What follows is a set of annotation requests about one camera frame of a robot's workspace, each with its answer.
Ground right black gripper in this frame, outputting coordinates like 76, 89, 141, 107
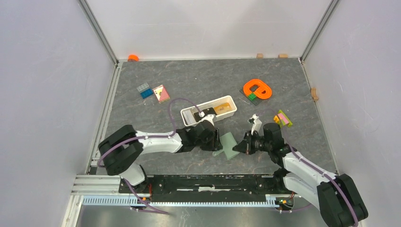
234, 130, 271, 155

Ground green card holder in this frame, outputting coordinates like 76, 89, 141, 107
212, 132, 240, 160

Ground white rectangular tray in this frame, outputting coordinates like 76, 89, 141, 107
180, 96, 237, 126

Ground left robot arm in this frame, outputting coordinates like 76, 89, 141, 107
98, 121, 223, 193

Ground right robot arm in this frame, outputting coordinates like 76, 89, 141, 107
233, 123, 368, 227

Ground black card in tray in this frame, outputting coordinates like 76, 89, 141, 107
193, 107, 216, 122

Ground silver cards in tray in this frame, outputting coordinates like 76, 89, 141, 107
183, 110, 196, 126

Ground gold cards in tray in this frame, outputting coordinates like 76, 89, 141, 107
213, 102, 233, 115

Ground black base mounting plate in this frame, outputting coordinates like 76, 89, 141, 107
134, 174, 292, 202

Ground pink yellow green brick stack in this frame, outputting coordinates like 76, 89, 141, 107
273, 110, 293, 128

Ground green lego brick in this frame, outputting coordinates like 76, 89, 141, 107
247, 93, 257, 101

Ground orange curved track piece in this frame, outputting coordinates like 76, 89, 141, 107
242, 79, 272, 100

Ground pink wooden block puzzle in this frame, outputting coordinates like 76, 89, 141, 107
152, 85, 170, 103

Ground blue grey lego bricks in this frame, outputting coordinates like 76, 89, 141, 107
137, 83, 154, 99

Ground curved wooden piece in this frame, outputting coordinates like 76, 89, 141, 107
310, 87, 319, 102

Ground orange tape roll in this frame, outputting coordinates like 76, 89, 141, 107
127, 54, 139, 62

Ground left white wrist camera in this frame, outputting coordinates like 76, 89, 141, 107
199, 111, 216, 126

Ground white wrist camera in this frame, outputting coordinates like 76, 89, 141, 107
199, 111, 216, 126
248, 114, 262, 135

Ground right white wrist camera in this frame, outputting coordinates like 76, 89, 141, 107
248, 114, 262, 135

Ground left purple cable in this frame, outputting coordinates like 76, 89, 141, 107
97, 98, 203, 167

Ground purple cable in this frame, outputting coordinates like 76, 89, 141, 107
257, 108, 359, 227
97, 98, 203, 167

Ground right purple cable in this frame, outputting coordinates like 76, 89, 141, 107
257, 108, 359, 227

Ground aluminium frame rail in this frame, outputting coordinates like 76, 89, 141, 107
72, 175, 303, 209

